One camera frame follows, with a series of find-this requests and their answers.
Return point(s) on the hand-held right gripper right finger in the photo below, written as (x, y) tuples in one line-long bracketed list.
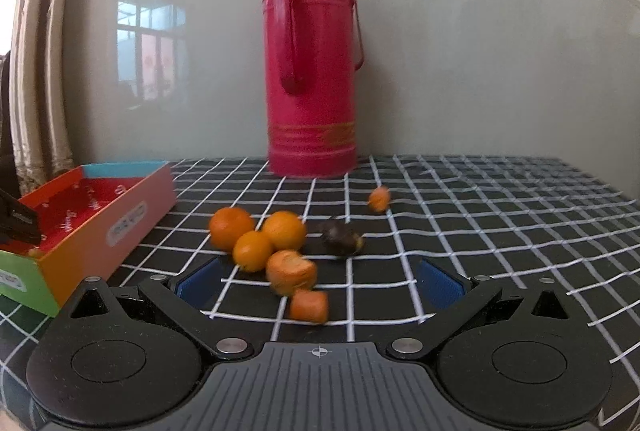
[(440, 285)]

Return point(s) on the bruised orange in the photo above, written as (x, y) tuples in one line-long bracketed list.
[(291, 272)]

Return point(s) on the black checked tablecloth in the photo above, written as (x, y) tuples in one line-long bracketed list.
[(500, 231)]

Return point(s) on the dark purple fruit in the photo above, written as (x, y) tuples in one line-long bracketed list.
[(340, 237)]

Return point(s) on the orange fruit chunk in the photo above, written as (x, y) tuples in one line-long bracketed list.
[(309, 306)]

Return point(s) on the beige curtain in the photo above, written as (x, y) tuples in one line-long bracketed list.
[(37, 61)]

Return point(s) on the small orange fruit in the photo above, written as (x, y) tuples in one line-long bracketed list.
[(379, 200)]

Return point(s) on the round orange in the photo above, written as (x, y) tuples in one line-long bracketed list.
[(252, 252), (231, 228), (285, 230)]

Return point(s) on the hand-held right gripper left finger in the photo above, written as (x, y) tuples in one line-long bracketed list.
[(200, 285)]

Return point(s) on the red thermos flask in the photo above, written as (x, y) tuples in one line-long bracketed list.
[(312, 76)]

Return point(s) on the colourful cardboard box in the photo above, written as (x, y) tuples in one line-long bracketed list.
[(95, 221)]

